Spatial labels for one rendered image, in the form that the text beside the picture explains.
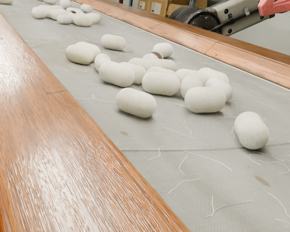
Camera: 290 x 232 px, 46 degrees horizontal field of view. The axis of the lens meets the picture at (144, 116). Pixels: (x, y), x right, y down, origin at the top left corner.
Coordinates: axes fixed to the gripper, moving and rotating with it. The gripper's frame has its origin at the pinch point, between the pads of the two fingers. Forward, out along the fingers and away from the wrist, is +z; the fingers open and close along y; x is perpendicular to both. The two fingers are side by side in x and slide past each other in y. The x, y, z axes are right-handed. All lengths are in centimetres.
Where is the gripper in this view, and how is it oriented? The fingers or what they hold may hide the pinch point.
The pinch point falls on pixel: (265, 7)
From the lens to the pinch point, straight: 45.4
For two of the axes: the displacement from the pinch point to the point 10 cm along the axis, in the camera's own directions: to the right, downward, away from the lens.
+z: -7.7, 6.2, -1.6
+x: 4.3, 6.9, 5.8
